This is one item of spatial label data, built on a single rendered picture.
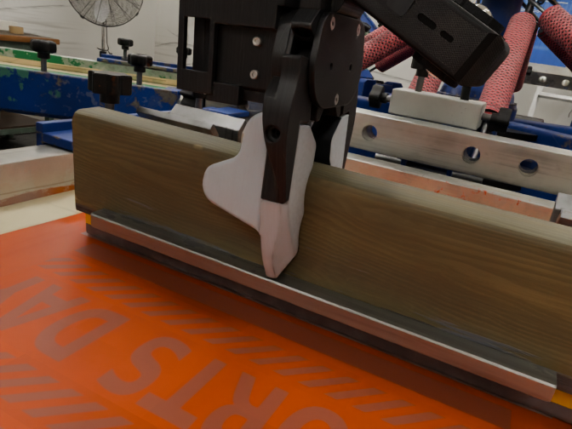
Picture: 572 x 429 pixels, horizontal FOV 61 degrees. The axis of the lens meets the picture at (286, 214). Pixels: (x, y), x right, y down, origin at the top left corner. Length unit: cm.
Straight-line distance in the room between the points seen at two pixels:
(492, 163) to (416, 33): 44
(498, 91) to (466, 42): 69
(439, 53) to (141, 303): 22
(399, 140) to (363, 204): 42
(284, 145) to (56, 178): 31
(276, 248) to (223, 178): 5
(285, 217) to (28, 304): 16
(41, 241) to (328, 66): 25
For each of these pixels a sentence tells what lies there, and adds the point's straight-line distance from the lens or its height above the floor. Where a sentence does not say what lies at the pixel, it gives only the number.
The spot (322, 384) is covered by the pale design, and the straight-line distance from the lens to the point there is 27.
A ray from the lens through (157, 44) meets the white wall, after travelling 600.
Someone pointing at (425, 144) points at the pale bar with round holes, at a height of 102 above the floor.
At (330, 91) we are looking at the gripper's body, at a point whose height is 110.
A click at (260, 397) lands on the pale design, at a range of 25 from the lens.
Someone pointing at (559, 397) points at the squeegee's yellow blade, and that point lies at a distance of 30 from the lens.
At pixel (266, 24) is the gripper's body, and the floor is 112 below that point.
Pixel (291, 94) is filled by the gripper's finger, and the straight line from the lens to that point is 23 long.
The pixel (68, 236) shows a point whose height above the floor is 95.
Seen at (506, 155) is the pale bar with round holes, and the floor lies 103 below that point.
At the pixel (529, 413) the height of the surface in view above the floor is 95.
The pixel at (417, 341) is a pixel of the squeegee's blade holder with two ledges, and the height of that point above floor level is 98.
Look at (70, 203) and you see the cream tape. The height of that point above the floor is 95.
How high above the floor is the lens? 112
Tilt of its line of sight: 19 degrees down
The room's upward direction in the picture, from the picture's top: 9 degrees clockwise
